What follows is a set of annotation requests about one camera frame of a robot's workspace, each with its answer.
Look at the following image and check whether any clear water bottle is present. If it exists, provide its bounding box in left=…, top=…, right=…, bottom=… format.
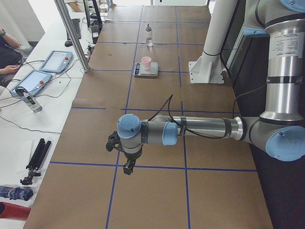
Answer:
left=15, top=86, right=42, bottom=113

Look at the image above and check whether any blue plaid folded umbrella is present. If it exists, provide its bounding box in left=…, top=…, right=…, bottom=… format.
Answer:
left=0, top=186, right=33, bottom=201

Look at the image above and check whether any black computer mouse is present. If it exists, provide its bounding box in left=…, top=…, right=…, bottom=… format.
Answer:
left=64, top=41, right=73, bottom=47

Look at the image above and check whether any red cylinder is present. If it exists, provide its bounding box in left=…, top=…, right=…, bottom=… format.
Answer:
left=0, top=202, right=31, bottom=221

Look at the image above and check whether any glass sauce bottle metal spout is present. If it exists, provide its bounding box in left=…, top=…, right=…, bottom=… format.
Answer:
left=145, top=24, right=153, bottom=47

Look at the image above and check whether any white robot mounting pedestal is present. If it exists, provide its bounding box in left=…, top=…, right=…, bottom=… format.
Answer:
left=189, top=0, right=238, bottom=84

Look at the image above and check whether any aluminium frame post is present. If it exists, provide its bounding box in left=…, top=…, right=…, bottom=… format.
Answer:
left=54, top=0, right=90, bottom=73

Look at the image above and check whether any black monitor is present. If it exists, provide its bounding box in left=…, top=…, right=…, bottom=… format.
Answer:
left=83, top=0, right=102, bottom=30

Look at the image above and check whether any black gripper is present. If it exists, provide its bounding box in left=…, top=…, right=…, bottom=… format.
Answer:
left=106, top=131, right=142, bottom=175

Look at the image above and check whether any black folded tripod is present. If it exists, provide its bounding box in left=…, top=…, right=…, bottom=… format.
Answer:
left=20, top=138, right=51, bottom=185

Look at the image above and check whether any black computer keyboard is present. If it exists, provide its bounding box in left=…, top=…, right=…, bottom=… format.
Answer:
left=71, top=19, right=81, bottom=39

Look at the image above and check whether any person in black shirt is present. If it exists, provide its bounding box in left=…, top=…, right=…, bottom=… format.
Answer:
left=0, top=29, right=26, bottom=87

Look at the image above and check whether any pink paper cup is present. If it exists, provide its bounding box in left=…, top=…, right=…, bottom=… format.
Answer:
left=141, top=56, right=152, bottom=70

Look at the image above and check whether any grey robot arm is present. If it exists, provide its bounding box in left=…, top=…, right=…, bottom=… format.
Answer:
left=106, top=0, right=305, bottom=175

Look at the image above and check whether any digital kitchen scale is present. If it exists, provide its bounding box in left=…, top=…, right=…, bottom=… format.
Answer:
left=132, top=62, right=159, bottom=77

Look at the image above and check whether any blue teach pendant tablet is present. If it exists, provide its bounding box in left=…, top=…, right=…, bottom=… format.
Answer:
left=39, top=50, right=73, bottom=73

